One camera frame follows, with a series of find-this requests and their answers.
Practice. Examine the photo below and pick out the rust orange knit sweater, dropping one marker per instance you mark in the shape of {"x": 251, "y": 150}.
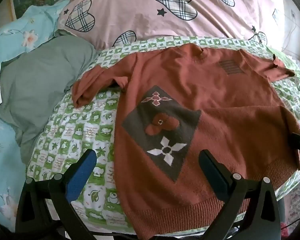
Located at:
{"x": 215, "y": 100}

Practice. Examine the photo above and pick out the pink quilt with plaid hearts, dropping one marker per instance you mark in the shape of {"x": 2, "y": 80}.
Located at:
{"x": 140, "y": 17}

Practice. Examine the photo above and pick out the white wall socket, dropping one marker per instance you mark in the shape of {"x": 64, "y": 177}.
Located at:
{"x": 293, "y": 14}

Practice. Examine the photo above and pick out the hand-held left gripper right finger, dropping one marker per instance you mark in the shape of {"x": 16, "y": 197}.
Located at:
{"x": 212, "y": 172}

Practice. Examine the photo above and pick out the green checkered blanket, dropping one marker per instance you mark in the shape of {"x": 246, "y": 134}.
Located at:
{"x": 72, "y": 135}

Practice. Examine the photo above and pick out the light blue floral bedsheet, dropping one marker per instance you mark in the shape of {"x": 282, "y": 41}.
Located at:
{"x": 5, "y": 155}

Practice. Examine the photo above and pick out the sage green pillow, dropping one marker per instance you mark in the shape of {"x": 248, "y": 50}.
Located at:
{"x": 40, "y": 80}

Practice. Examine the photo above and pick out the small floral patterned cloth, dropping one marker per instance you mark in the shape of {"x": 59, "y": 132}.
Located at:
{"x": 296, "y": 205}

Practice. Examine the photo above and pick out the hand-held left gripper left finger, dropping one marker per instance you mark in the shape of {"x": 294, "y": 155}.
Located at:
{"x": 80, "y": 177}

